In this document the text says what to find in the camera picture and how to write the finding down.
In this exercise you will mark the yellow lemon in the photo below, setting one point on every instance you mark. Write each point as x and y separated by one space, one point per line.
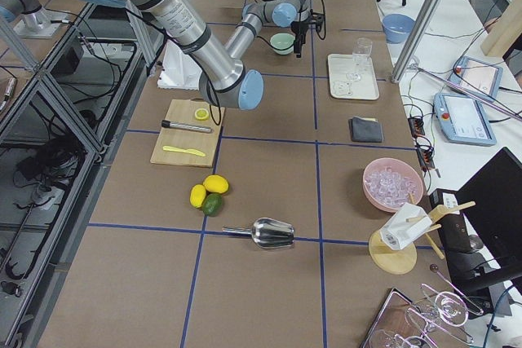
197 196
216 184

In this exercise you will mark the metal ice scoop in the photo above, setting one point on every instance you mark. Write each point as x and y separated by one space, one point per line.
267 233

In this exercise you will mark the metal tray with glasses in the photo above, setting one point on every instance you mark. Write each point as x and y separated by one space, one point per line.
437 319

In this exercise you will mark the green bowl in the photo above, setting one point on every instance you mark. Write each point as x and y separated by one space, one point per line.
282 43

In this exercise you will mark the grey folded cloth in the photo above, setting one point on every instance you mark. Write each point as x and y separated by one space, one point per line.
365 131

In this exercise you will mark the yellow plastic knife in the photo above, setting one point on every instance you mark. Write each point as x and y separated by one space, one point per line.
190 151

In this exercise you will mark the metal muddler black tip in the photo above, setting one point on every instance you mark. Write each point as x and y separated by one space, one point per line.
185 126

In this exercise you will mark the clear cocktail glass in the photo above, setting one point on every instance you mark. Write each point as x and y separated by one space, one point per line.
361 52

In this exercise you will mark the black monitor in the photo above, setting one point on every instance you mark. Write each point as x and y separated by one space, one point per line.
496 218

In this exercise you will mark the near teach pendant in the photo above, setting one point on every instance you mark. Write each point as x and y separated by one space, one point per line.
462 120

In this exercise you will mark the wooden cutting board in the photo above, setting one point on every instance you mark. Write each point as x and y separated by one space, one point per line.
183 111

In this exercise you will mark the blue bowl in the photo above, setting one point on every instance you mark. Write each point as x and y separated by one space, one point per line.
397 27

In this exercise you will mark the white camera pillar base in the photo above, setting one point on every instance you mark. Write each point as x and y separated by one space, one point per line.
178 71

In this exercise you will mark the aluminium frame post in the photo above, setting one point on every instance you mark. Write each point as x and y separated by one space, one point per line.
424 16

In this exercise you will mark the far teach pendant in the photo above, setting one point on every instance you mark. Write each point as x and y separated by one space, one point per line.
477 76

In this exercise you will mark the green lime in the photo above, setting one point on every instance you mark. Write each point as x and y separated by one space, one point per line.
212 204

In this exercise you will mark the pink bowl with ice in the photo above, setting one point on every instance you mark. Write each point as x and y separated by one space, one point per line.
388 183

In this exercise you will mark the cream bear tray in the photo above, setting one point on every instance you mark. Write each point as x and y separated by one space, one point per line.
340 88

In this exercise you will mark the wooden mug tree stand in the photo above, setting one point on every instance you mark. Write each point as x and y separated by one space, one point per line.
402 261

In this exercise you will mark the teach pendant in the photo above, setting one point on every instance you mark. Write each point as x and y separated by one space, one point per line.
462 120
477 76

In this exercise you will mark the lemon slice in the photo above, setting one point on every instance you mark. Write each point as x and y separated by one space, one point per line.
201 114

